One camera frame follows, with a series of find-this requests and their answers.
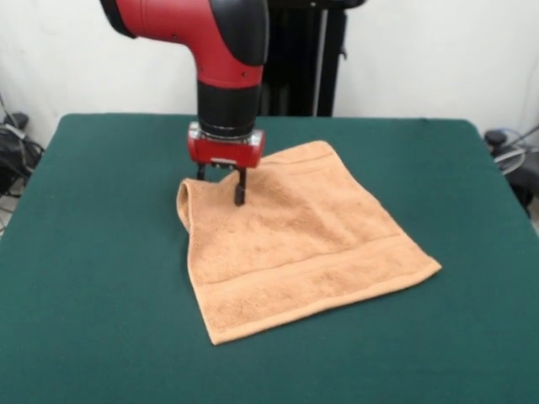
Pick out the orange terry towel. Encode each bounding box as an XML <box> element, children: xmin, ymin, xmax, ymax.
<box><xmin>175</xmin><ymin>141</ymin><xmax>443</xmax><ymax>347</ymax></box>

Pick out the black cable bundle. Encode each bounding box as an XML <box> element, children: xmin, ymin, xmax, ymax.
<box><xmin>0</xmin><ymin>121</ymin><xmax>45</xmax><ymax>199</ymax></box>

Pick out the grey cable coil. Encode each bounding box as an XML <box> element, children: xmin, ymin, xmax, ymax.
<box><xmin>490</xmin><ymin>125</ymin><xmax>539</xmax><ymax>173</ymax></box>

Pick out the dark green table cloth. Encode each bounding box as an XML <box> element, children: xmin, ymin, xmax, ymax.
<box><xmin>0</xmin><ymin>112</ymin><xmax>539</xmax><ymax>404</ymax></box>

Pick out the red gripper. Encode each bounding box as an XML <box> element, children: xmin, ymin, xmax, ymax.
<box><xmin>187</xmin><ymin>121</ymin><xmax>267</xmax><ymax>207</ymax></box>

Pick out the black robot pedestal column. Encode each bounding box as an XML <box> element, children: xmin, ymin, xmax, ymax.
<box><xmin>259</xmin><ymin>0</ymin><xmax>367</xmax><ymax>118</ymax></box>

